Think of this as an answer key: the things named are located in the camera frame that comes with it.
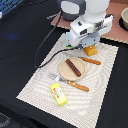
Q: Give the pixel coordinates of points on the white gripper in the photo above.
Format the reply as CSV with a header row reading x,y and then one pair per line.
x,y
84,34

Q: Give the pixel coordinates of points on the orange bread loaf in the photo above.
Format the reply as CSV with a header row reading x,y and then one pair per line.
x,y
90,50

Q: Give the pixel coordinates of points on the brown sausage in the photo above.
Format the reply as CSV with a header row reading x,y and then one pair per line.
x,y
73,67

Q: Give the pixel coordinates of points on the yellow butter box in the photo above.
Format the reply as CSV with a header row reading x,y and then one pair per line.
x,y
58,94

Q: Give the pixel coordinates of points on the blue milk carton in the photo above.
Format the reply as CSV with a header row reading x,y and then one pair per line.
x,y
67,43

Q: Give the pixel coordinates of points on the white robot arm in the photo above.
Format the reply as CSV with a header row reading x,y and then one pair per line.
x,y
88,20

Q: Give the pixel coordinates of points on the pink brown board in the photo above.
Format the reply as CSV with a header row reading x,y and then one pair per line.
x,y
117,32

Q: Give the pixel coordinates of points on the beige bowl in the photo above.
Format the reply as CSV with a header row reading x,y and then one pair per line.
x,y
124,16

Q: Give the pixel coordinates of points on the round beige plate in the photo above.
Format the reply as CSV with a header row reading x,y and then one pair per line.
x,y
67,73

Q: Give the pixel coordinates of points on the beige woven placemat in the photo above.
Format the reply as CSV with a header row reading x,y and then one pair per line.
x,y
82,108

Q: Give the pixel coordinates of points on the blue basket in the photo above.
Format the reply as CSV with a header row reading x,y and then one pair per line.
x,y
8,5

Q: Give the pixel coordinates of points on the wooden handled knife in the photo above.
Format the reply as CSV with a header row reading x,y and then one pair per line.
x,y
83,58

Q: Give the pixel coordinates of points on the wooden handled fork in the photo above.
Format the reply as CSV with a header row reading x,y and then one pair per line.
x,y
59,79

